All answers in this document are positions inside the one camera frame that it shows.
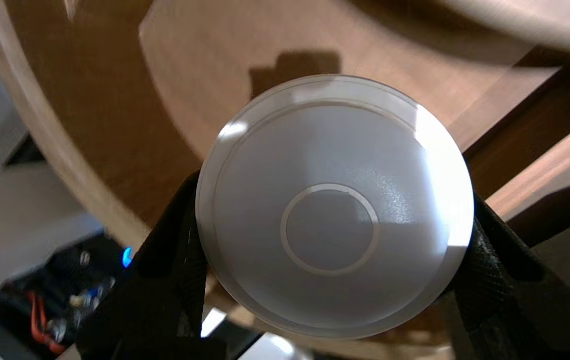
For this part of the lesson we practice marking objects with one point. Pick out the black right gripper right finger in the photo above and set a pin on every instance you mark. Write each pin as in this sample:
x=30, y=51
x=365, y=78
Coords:
x=514, y=300

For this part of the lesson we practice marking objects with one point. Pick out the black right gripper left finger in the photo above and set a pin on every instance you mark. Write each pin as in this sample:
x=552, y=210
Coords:
x=165, y=290

